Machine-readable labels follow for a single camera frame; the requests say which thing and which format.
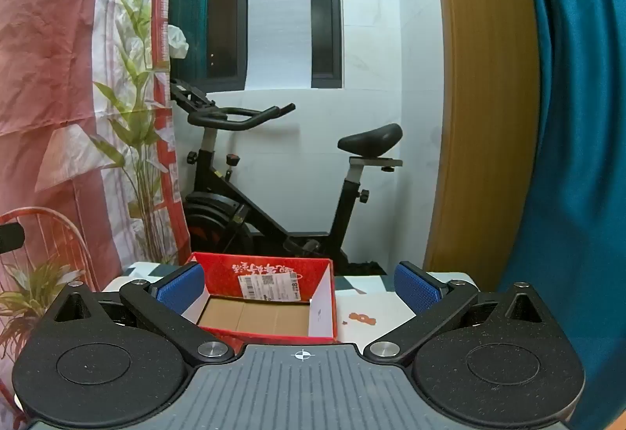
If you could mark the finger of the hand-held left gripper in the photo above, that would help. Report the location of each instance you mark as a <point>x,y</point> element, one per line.
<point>10,237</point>

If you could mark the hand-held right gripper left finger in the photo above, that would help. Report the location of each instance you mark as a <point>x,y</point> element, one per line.
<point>180,289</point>

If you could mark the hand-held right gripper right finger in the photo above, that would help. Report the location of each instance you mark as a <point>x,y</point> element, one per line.
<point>416,288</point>

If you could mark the red cardboard box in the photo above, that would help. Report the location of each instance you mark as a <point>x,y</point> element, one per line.
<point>220,272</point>

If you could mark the white printed tablecloth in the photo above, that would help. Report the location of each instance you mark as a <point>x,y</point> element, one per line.
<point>357,300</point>

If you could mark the black exercise bike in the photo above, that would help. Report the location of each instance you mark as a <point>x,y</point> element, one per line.
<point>220,201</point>

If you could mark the pink plant-printed curtain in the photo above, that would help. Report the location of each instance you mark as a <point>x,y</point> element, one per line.
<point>49,43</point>

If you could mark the teal curtain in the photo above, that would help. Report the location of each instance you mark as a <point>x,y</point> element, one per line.
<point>587,117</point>

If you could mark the white plastic bag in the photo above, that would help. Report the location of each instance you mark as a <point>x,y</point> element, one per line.
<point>177,42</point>

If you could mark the white foam board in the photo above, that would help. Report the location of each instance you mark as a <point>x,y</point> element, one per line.
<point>279,43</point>

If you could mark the wooden door frame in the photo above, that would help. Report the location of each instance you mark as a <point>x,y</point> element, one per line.
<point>489,117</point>

